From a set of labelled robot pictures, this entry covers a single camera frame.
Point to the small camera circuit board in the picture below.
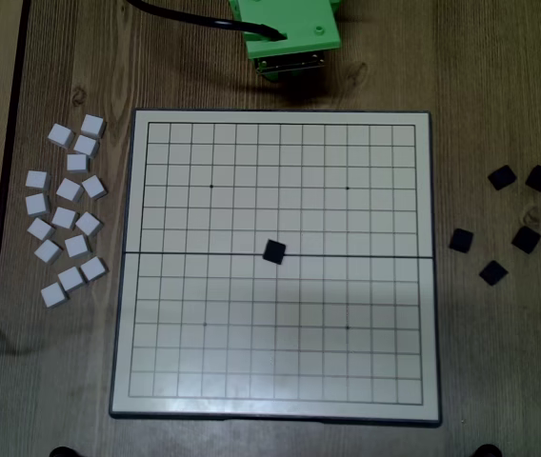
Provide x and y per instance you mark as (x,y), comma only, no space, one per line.
(289,63)

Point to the white cube stone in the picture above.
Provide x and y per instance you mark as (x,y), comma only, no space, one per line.
(86,145)
(64,217)
(89,224)
(94,186)
(71,278)
(77,246)
(54,294)
(48,251)
(37,204)
(37,180)
(94,269)
(77,163)
(69,189)
(93,125)
(60,135)
(41,229)

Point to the white go board with grid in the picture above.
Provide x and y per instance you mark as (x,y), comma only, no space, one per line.
(275,333)

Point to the green camera mount plate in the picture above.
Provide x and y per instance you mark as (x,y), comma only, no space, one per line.
(299,19)

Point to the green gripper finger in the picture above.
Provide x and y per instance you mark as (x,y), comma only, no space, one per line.
(268,77)

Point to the black stand foot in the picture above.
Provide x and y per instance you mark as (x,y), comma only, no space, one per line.
(63,452)
(488,451)

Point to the black cube stone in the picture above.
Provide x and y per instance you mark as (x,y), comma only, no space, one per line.
(526,239)
(493,272)
(538,178)
(502,177)
(461,240)
(274,251)

